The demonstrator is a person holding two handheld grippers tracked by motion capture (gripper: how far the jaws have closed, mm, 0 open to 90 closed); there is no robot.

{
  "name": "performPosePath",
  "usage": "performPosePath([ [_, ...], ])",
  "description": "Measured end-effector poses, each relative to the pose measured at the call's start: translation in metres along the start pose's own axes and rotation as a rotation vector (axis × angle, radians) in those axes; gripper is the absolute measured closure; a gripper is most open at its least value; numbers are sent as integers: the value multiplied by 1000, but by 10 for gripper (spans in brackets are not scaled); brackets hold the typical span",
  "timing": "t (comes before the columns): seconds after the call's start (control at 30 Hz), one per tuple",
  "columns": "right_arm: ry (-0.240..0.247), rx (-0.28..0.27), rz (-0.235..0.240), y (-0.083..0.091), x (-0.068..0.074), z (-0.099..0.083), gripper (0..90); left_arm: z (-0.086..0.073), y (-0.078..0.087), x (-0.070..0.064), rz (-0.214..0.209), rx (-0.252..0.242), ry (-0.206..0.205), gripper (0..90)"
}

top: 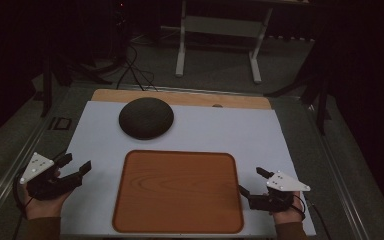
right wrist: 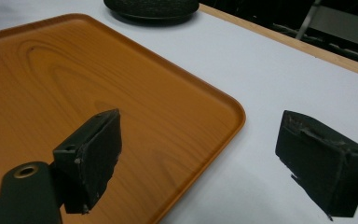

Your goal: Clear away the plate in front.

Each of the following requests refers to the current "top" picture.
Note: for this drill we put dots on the dark floor socket box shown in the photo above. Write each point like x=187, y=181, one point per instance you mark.
x=60, y=123

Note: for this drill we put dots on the white table mat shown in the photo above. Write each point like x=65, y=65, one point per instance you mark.
x=263, y=143

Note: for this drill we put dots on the dark round wooden plate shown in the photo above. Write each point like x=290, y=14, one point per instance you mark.
x=146, y=118

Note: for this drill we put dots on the black stand with legs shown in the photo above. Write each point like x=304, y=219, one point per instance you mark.
x=315, y=93

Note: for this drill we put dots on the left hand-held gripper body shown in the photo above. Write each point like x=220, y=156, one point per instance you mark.
x=36, y=166

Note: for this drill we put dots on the brown wooden tray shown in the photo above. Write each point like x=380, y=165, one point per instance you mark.
x=178, y=191

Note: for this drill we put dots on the grey metal floor rail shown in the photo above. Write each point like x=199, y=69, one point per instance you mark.
x=6, y=181
x=338, y=180

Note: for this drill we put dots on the white metal stand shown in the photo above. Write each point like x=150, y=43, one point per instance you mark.
x=220, y=26

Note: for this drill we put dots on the person's left hand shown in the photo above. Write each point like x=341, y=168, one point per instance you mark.
x=43, y=208

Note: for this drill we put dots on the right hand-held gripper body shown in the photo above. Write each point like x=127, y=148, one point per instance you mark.
x=285, y=182

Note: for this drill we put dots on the person's right hand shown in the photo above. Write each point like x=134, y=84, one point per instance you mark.
x=288, y=217

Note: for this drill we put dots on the light wooden table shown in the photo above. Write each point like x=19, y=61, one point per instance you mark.
x=186, y=98

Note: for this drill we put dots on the black tripod stand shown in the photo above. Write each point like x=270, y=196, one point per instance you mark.
x=48, y=83

